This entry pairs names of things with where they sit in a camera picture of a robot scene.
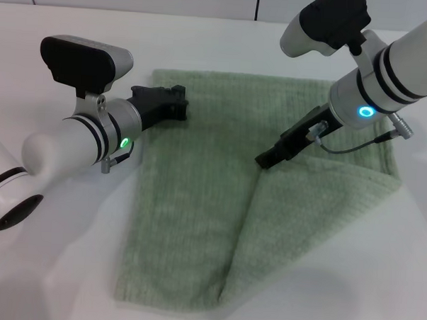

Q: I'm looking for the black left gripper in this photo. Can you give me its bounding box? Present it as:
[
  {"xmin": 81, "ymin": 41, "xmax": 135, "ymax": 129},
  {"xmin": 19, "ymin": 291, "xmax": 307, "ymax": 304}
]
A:
[{"xmin": 128, "ymin": 82, "xmax": 190, "ymax": 133}]

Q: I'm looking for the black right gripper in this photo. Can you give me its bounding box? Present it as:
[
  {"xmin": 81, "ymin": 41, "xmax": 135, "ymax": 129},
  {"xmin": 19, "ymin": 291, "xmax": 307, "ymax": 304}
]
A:
[{"xmin": 254, "ymin": 101, "xmax": 343, "ymax": 173}]

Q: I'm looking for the green terry towel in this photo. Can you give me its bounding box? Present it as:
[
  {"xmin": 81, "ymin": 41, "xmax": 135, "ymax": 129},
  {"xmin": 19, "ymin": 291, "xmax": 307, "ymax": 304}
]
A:
[{"xmin": 113, "ymin": 67, "xmax": 406, "ymax": 314}]

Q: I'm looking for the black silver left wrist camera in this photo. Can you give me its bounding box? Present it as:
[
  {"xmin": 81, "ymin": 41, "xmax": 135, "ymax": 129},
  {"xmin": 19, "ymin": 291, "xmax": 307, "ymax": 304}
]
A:
[{"xmin": 38, "ymin": 34, "xmax": 136, "ymax": 110}]

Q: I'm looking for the grey right arm cable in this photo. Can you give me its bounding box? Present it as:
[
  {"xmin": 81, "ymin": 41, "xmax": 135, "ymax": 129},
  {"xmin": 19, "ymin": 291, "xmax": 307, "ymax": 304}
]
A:
[{"xmin": 304, "ymin": 107, "xmax": 419, "ymax": 158}]

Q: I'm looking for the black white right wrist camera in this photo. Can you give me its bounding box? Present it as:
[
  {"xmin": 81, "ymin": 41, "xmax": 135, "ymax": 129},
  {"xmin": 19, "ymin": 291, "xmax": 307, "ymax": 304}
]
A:
[{"xmin": 280, "ymin": 0, "xmax": 372, "ymax": 62}]

